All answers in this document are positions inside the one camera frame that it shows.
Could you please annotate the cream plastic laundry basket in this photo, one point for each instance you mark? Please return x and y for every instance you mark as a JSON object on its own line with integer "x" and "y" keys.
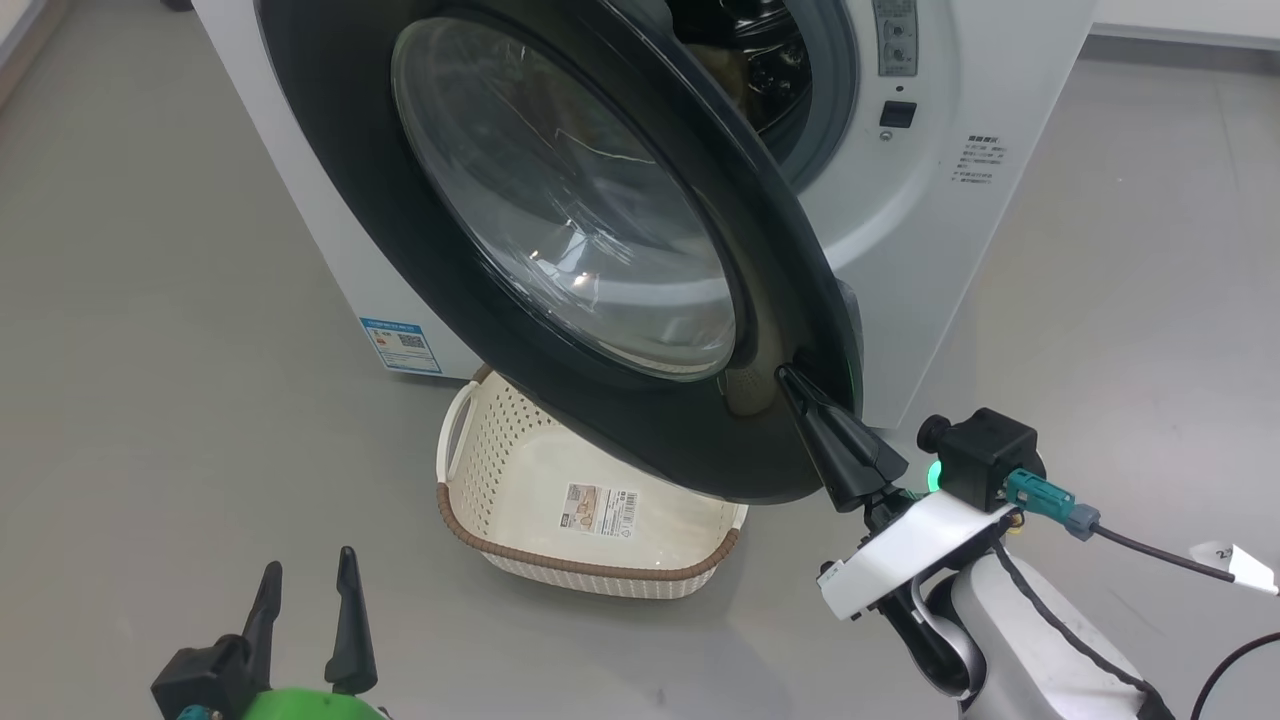
{"x": 500, "y": 450}

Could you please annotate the blue energy label sticker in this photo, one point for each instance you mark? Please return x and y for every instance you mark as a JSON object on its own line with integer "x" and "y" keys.
{"x": 400, "y": 345}

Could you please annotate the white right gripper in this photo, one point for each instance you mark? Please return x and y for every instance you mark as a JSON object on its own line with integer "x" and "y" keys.
{"x": 920, "y": 545}

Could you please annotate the white front-load washing machine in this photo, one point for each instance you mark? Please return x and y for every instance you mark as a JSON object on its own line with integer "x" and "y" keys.
{"x": 950, "y": 250}

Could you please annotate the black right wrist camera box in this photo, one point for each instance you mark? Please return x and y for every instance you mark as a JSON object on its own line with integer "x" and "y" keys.
{"x": 985, "y": 455}

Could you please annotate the black round glass washer door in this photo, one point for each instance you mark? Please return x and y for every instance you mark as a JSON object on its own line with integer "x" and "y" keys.
{"x": 400, "y": 280}

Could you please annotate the basket barcode product sticker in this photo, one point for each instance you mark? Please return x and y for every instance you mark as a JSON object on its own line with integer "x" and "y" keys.
{"x": 600, "y": 510}

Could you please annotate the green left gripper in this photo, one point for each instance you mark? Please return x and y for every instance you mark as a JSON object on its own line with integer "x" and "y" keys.
{"x": 310, "y": 705}

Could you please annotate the left wrist camera teal connector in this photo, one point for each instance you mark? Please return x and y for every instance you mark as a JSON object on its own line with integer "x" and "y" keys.
{"x": 197, "y": 713}

